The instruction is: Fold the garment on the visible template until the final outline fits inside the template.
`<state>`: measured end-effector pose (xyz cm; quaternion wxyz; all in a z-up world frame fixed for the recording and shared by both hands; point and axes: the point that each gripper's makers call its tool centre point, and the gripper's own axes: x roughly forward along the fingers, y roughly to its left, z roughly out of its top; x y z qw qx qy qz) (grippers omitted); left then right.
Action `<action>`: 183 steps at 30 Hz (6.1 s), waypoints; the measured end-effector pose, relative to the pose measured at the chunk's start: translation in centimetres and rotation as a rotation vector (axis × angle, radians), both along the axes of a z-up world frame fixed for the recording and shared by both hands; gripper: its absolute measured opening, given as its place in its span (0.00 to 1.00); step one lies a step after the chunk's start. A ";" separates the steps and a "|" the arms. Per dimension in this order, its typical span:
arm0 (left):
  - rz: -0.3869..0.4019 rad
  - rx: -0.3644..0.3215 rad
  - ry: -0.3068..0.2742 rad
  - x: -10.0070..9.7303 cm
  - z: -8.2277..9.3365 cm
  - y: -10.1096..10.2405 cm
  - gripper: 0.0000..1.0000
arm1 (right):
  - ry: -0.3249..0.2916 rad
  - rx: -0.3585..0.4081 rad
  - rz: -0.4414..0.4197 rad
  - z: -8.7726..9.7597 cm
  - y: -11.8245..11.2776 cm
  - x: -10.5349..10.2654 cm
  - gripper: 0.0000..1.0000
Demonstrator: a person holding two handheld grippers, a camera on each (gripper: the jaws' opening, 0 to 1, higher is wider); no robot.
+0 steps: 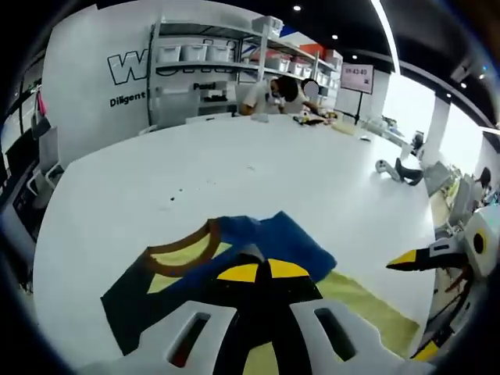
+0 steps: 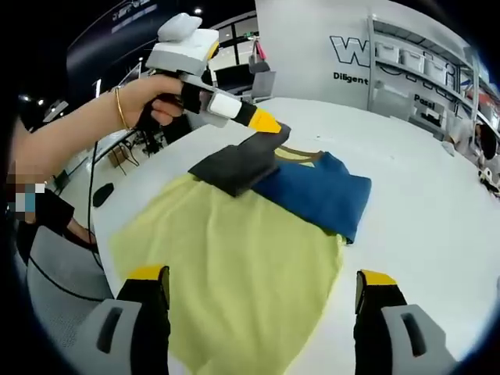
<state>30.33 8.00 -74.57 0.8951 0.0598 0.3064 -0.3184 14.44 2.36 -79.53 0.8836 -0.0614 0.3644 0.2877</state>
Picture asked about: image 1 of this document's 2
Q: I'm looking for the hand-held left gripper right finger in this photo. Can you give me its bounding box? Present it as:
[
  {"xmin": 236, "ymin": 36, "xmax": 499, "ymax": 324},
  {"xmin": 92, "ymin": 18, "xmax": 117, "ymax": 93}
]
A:
[{"xmin": 268, "ymin": 259, "xmax": 416, "ymax": 375}]

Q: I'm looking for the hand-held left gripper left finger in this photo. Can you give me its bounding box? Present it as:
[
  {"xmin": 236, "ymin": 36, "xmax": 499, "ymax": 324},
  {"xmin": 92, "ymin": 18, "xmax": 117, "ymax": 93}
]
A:
[{"xmin": 77, "ymin": 262, "xmax": 271, "ymax": 375}]

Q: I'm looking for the yellow garment with dark sleeves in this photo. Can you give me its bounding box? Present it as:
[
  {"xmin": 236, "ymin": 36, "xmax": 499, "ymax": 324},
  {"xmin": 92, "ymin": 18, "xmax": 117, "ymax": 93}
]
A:
[{"xmin": 100, "ymin": 210, "xmax": 420, "ymax": 375}]

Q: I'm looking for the black curved holder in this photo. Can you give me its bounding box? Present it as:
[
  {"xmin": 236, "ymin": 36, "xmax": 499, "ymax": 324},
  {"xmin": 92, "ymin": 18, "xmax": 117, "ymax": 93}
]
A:
[{"xmin": 393, "ymin": 157, "xmax": 425, "ymax": 188}]

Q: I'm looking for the white handheld device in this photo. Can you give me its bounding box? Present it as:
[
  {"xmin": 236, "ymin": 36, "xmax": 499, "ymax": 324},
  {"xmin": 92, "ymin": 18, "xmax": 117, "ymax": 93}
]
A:
[{"xmin": 374, "ymin": 159, "xmax": 400, "ymax": 181}]

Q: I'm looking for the beige cloth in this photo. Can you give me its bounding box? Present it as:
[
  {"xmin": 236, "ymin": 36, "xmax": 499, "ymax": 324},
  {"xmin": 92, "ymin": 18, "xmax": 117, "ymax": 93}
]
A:
[{"xmin": 331, "ymin": 120, "xmax": 359, "ymax": 137}]

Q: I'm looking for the black tripod stand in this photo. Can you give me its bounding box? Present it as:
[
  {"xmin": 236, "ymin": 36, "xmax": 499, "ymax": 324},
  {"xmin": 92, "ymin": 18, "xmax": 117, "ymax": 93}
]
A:
[{"xmin": 343, "ymin": 91, "xmax": 367, "ymax": 127}]

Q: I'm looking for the dark computer desk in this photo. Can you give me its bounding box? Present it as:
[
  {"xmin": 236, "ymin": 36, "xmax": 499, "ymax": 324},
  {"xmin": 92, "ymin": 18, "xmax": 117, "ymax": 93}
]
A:
[{"xmin": 10, "ymin": 163, "xmax": 45, "ymax": 236}]

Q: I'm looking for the display screen on stand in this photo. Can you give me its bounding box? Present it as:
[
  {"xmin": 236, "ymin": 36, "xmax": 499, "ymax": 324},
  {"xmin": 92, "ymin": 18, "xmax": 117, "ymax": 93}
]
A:
[{"xmin": 340, "ymin": 63, "xmax": 376, "ymax": 95}]

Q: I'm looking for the pink and grey hanging bag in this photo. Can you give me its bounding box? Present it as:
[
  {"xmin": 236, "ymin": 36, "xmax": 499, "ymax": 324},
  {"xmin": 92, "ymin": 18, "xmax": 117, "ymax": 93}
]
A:
[{"xmin": 30, "ymin": 90, "xmax": 52, "ymax": 141}]

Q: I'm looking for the metal shelf rack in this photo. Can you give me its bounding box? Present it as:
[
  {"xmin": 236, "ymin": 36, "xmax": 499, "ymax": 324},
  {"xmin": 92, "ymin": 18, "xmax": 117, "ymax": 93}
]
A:
[{"xmin": 148, "ymin": 15, "xmax": 341, "ymax": 130}]

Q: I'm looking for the row of white storage bins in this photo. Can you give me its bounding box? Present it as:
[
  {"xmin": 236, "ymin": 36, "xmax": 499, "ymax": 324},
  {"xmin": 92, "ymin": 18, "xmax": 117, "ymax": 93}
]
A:
[{"xmin": 155, "ymin": 15, "xmax": 341, "ymax": 91}]

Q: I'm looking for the red cable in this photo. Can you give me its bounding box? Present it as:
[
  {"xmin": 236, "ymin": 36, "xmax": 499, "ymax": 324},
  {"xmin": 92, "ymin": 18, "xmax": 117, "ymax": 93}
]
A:
[{"xmin": 444, "ymin": 263, "xmax": 476, "ymax": 294}]

